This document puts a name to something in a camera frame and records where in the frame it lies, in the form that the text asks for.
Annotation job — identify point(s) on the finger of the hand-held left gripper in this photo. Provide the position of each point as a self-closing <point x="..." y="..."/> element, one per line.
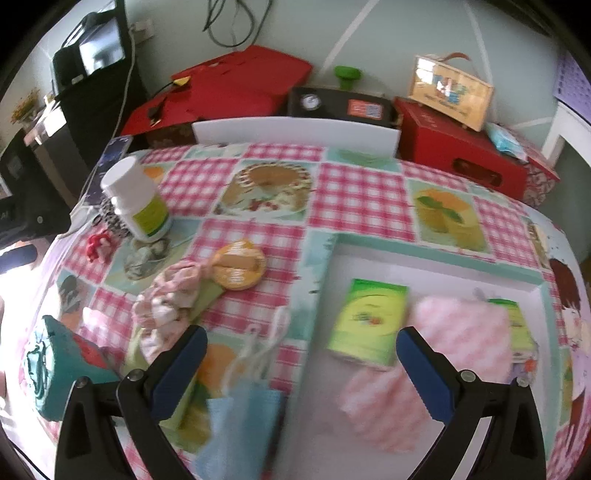
<point x="18" y="258"/>
<point x="46" y="219"/>

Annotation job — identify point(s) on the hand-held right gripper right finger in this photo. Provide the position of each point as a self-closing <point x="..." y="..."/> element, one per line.
<point x="425" y="374"/>

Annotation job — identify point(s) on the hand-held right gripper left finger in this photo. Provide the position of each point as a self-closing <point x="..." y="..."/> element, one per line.
<point x="180" y="369"/>

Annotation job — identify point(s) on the pink fluffy towel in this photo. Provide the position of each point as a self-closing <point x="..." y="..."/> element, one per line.
<point x="452" y="350"/>

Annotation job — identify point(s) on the leopard print scrunchie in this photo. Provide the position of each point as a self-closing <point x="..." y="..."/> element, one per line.
<point x="113" y="221"/>

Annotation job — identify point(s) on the green tissue pack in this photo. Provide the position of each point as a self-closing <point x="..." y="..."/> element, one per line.
<point x="369" y="323"/>
<point x="515" y="323"/>

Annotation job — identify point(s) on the pink floral scrunchie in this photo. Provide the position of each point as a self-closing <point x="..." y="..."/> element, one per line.
<point x="166" y="295"/>

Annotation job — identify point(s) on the blue face mask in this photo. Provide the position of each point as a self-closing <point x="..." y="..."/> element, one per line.
<point x="244" y="424"/>

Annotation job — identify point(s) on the purple cartoon print packet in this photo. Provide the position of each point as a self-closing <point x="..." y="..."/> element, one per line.
<point x="524" y="369"/>

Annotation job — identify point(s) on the teal box lid tray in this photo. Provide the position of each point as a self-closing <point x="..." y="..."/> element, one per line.
<point x="461" y="281"/>

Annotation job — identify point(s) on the round yellow biscuit pack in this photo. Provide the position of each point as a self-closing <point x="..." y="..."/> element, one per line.
<point x="240" y="267"/>

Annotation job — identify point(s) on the teal plastic case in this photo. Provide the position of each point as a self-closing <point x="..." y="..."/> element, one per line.
<point x="60" y="369"/>

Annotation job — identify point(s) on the black smartphone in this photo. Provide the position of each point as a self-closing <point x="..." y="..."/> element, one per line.
<point x="113" y="161"/>

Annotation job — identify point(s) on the white pill bottle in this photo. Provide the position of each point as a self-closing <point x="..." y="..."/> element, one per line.
<point x="138" y="203"/>

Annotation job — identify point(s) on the black cabinet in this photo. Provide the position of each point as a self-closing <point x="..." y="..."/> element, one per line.
<point x="78" y="124"/>

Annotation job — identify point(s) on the yellow flowers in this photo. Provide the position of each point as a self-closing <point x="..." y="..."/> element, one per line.
<point x="25" y="106"/>

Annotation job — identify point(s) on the red box with dark base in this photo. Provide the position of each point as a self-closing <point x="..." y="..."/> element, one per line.
<point x="184" y="120"/>

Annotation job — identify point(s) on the black monitor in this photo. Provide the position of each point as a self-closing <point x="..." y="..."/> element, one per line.
<point x="92" y="50"/>

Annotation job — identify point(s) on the pink checked tablecloth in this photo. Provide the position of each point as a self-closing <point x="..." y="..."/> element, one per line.
<point x="360" y="194"/>

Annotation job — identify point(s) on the floral gift box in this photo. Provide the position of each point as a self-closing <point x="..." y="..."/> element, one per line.
<point x="540" y="180"/>

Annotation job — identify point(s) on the wet wipes pack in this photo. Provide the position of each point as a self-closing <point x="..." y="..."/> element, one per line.
<point x="505" y="141"/>

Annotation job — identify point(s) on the white chair back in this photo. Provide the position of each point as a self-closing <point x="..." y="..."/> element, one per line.
<point x="295" y="134"/>

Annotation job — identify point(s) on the white shelf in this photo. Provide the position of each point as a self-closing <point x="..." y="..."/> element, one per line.
<point x="561" y="134"/>

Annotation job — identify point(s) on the black box with gauge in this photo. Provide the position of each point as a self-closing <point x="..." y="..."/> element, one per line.
<point x="341" y="106"/>

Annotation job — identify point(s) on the green knob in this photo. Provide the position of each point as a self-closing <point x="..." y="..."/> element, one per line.
<point x="347" y="76"/>

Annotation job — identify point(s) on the white wall socket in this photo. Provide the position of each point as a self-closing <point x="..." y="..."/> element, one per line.
<point x="141" y="28"/>

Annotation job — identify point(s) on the purple wall calendar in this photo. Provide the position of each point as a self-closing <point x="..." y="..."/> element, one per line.
<point x="575" y="78"/>

